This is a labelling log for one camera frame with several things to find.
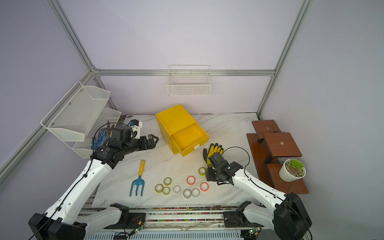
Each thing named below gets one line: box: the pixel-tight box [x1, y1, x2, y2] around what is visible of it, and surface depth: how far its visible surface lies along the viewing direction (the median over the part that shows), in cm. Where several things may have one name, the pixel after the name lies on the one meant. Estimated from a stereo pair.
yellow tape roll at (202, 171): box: [198, 167, 207, 176], surface depth 92 cm
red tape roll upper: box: [186, 175, 196, 186], surface depth 88 cm
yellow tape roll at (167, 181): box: [163, 177, 172, 186], surface depth 88 cm
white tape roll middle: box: [183, 189, 192, 199], surface depth 84 cm
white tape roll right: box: [191, 188, 200, 198], surface depth 84 cm
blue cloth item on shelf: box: [91, 128, 108, 150], surface depth 91 cm
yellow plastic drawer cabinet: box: [155, 104, 209, 157], surface depth 88 cm
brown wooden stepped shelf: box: [246, 119, 309, 195], surface depth 80 cm
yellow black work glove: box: [203, 143, 224, 168], surface depth 100 cm
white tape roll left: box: [173, 185, 181, 194], surface depth 85 cm
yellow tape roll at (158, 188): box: [154, 183, 164, 193], surface depth 85 cm
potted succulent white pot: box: [278, 158, 307, 182], surface depth 67 cm
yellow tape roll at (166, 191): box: [162, 186, 170, 196], surface depth 84 cm
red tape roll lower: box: [200, 182, 210, 192], surface depth 86 cm
